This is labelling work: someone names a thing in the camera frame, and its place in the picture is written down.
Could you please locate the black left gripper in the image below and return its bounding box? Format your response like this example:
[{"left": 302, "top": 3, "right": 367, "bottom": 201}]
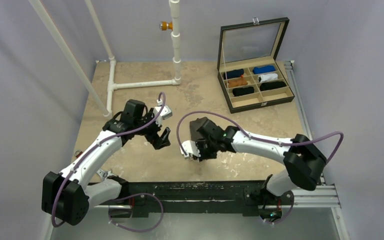
[{"left": 133, "top": 108, "right": 170, "bottom": 149}]

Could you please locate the dark grey boxer underwear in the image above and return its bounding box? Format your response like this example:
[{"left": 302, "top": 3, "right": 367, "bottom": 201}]
[{"left": 189, "top": 117, "right": 209, "bottom": 141}]

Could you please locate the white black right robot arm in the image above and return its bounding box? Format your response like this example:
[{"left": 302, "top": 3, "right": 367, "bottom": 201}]
[{"left": 194, "top": 118, "right": 328, "bottom": 204}]

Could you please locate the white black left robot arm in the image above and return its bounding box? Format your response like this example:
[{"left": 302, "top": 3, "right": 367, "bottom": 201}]
[{"left": 41, "top": 98, "right": 173, "bottom": 226}]

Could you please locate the brown rolled underwear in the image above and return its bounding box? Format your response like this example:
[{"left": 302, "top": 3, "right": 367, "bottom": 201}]
[{"left": 226, "top": 76, "right": 248, "bottom": 88}]

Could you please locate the navy rolled underwear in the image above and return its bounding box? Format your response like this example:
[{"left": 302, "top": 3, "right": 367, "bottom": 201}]
[{"left": 222, "top": 68, "right": 245, "bottom": 80}]

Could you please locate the black rolled underwear right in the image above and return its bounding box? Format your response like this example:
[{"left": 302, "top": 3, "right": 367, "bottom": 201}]
[{"left": 259, "top": 81, "right": 287, "bottom": 91}]

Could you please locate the white rolled underwear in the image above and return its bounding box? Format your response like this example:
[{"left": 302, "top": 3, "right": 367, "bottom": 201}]
[{"left": 258, "top": 73, "right": 279, "bottom": 83}]

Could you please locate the blue rolled underwear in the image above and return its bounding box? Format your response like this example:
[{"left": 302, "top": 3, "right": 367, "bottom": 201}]
[{"left": 252, "top": 65, "right": 276, "bottom": 75}]

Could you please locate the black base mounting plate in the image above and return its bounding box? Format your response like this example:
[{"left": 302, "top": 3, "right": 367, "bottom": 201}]
[{"left": 97, "top": 180, "right": 294, "bottom": 219}]

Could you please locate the beige compartment organizer box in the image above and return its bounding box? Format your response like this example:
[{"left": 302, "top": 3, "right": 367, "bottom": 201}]
[{"left": 216, "top": 17, "right": 295, "bottom": 114}]

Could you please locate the orange knob on pipe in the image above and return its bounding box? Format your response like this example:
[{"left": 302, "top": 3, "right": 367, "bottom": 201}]
[{"left": 159, "top": 21, "right": 173, "bottom": 31}]

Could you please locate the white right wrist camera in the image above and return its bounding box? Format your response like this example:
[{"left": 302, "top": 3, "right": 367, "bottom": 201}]
[{"left": 179, "top": 140, "right": 201, "bottom": 160}]

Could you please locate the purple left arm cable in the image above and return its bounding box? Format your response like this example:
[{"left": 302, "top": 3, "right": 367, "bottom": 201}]
[{"left": 51, "top": 92, "right": 167, "bottom": 233}]

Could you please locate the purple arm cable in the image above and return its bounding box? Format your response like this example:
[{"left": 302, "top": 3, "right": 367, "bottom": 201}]
[
  {"left": 51, "top": 92, "right": 167, "bottom": 233},
  {"left": 176, "top": 110, "right": 345, "bottom": 226}
]

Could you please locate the red handled clamp tool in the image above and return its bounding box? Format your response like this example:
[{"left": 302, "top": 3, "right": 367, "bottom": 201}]
[{"left": 73, "top": 150, "right": 115, "bottom": 182}]

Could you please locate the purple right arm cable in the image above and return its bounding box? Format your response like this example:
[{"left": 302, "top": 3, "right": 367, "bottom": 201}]
[{"left": 176, "top": 110, "right": 345, "bottom": 226}]

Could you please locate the white pvc pipe frame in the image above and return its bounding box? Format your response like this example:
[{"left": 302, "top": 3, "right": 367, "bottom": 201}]
[{"left": 29, "top": 0, "right": 182, "bottom": 120}]

